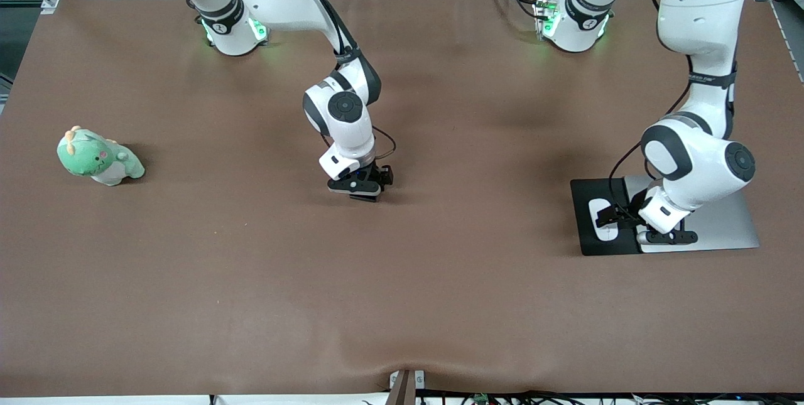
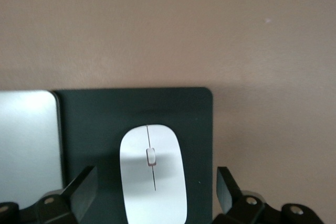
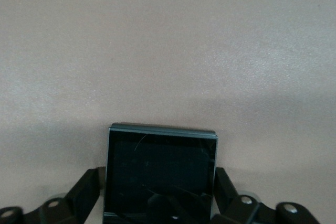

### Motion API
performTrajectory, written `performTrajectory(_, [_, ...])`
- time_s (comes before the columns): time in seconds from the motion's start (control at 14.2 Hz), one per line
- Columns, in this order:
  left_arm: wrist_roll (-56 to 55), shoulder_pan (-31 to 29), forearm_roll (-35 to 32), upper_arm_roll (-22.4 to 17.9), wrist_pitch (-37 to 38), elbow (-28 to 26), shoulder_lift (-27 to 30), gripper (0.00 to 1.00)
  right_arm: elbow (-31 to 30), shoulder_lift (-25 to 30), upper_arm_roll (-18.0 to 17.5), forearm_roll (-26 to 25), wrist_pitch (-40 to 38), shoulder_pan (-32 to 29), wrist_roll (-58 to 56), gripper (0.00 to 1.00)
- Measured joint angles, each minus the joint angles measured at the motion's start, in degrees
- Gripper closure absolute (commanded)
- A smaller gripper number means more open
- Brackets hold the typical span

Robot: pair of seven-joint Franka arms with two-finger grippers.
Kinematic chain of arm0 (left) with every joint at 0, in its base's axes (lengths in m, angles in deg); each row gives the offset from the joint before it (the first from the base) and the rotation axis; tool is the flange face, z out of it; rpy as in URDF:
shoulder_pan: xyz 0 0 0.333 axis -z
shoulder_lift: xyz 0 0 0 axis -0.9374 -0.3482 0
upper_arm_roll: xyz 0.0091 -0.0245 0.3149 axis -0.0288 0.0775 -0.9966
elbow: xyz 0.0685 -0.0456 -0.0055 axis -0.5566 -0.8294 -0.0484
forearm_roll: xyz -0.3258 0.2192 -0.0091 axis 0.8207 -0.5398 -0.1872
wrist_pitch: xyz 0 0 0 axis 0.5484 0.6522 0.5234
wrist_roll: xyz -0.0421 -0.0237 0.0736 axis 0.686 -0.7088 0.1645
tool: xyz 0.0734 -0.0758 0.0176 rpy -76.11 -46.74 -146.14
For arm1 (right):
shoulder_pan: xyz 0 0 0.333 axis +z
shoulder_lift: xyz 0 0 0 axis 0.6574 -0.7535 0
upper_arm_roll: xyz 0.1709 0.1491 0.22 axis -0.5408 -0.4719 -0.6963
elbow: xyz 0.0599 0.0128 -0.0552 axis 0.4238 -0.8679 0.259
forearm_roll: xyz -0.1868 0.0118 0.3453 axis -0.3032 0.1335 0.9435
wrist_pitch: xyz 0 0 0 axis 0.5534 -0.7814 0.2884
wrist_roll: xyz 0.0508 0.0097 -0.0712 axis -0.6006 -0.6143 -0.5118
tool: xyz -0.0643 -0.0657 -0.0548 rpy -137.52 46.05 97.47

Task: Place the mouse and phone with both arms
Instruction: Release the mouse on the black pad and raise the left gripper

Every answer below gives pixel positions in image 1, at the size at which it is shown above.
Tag white computer mouse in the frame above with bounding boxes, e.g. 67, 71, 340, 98
588, 198, 621, 242

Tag black mouse pad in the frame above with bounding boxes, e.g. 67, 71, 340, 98
570, 177, 643, 256

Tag silver closed laptop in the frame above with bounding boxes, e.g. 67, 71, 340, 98
624, 173, 761, 254

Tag green plush dinosaur toy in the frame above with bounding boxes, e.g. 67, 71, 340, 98
57, 126, 146, 186

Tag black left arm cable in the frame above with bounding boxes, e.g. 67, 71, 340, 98
608, 0, 739, 220

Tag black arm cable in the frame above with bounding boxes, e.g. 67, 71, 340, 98
286, 0, 398, 161
608, 0, 739, 220

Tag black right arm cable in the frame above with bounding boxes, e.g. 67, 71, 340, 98
286, 0, 398, 161

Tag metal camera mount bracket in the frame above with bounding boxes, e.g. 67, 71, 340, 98
384, 369, 426, 405

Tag black base cables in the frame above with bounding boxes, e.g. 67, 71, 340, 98
484, 0, 566, 19

